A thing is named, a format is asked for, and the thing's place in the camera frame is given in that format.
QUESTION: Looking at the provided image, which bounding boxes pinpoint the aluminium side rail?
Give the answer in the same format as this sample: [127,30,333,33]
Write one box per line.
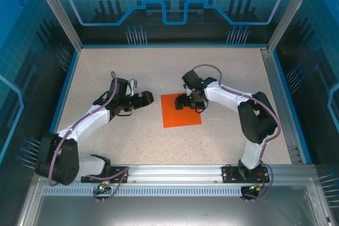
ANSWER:
[260,47,303,165]

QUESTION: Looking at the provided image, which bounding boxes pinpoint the grey metal sheet tray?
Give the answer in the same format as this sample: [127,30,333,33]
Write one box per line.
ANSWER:
[15,178,334,226]

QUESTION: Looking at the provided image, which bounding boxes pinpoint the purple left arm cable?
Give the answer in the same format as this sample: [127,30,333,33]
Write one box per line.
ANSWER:
[47,71,130,203]

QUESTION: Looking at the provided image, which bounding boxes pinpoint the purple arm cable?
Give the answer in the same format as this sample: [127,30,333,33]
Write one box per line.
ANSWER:
[192,64,281,202]
[47,71,130,203]

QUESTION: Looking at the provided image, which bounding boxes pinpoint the long aluminium base rail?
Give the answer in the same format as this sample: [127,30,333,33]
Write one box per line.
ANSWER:
[76,164,317,185]

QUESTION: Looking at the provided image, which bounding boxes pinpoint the blue table edge strip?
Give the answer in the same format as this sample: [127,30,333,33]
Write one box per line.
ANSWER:
[39,50,81,165]
[272,50,314,165]

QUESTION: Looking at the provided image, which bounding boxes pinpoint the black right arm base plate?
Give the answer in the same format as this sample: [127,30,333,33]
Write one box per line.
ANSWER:
[221,165,269,184]

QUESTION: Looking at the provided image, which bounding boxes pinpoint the orange paper sheet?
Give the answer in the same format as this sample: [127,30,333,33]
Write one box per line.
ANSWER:
[160,92,203,129]

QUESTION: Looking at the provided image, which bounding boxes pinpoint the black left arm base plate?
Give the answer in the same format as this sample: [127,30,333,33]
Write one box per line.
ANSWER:
[81,166,130,184]

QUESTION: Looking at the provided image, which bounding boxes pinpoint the thin black right gripper cable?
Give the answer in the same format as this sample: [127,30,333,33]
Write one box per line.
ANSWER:
[194,101,209,112]

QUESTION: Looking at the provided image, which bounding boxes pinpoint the slotted metal cable duct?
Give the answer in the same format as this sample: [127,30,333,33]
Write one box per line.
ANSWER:
[41,186,246,197]

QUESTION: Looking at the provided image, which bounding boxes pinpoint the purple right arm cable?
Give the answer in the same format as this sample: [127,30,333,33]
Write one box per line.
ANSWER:
[192,64,281,202]

